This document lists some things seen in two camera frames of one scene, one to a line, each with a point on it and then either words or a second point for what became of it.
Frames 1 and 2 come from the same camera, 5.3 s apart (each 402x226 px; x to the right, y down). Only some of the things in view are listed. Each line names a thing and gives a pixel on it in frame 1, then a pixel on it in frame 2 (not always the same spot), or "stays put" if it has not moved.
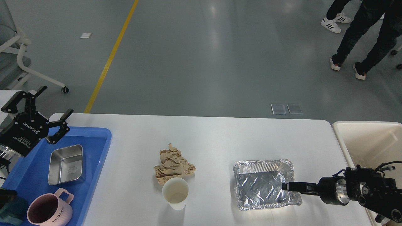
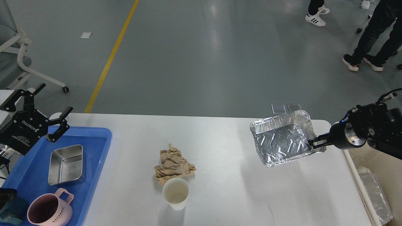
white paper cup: x=175 y=191 stays put
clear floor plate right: x=295 y=108 stays put
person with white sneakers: x=334 y=14 → x=316 y=8
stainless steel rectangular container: x=66 y=164 stays put
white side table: x=5 y=95 stays put
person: x=370 y=13 → x=387 y=12
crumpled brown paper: x=173 y=165 stays put
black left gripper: x=26 y=129 stays put
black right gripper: x=333 y=190 → x=342 y=135
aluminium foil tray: x=258 y=184 → x=281 y=139
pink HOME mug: x=51 y=209 stays put
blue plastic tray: x=29 y=178 stays put
